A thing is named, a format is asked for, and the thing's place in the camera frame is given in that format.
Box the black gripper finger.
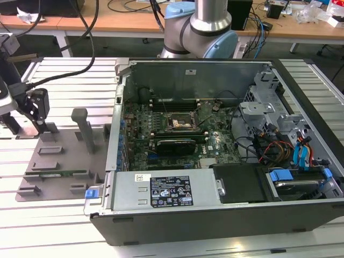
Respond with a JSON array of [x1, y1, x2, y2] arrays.
[[26, 88, 51, 134], [4, 112, 21, 135]]

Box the metal socket cover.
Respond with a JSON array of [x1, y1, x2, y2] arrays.
[[193, 103, 213, 125]]

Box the crumpled white paper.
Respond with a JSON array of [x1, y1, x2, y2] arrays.
[[16, 6, 46, 25]]

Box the grey parts rack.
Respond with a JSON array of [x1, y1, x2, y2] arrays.
[[15, 107, 112, 203]]

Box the green RAM stick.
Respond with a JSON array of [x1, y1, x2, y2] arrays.
[[25, 169, 88, 178]]

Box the grey case release latch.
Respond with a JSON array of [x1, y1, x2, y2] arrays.
[[114, 58, 130, 78]]

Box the wooden desk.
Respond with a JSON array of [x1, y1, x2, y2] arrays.
[[0, 0, 166, 59], [236, 0, 344, 54]]

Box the silver power supply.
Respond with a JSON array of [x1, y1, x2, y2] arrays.
[[110, 168, 225, 212]]

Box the black RAM slot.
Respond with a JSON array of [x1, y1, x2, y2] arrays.
[[149, 98, 201, 106], [149, 104, 202, 112]]

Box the dark installed RAM stick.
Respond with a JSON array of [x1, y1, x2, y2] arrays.
[[150, 130, 208, 137]]

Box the black graphics card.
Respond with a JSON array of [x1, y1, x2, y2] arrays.
[[154, 137, 198, 156]]

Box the green motherboard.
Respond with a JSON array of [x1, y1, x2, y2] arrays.
[[122, 98, 242, 171]]

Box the black open PC case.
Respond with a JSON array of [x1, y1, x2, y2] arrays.
[[83, 58, 344, 247]]

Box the silver drive cage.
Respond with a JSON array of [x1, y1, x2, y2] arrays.
[[238, 64, 314, 162]]

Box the black plastic shroud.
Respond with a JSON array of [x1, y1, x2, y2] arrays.
[[211, 164, 267, 204]]

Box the small black box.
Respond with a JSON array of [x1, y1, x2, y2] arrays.
[[267, 3, 283, 20]]

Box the hard disk blue carrier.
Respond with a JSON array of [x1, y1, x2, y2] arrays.
[[267, 168, 334, 203]]

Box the clear plastic bags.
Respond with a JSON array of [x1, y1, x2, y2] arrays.
[[294, 1, 331, 25]]

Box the black chair base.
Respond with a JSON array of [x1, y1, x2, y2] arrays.
[[316, 43, 335, 56]]

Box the white black box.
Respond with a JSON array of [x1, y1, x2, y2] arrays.
[[326, 15, 344, 28]]

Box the red white packet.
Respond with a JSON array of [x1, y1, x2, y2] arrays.
[[328, 0, 344, 16]]

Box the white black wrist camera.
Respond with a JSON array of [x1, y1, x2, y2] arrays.
[[0, 80, 14, 115]]

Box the blue cable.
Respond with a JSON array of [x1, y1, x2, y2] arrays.
[[254, 15, 268, 60]]

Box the red yellow wire bundle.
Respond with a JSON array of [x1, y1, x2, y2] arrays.
[[257, 134, 295, 165]]

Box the blue wire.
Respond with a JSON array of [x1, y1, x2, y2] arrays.
[[292, 136, 312, 173]]

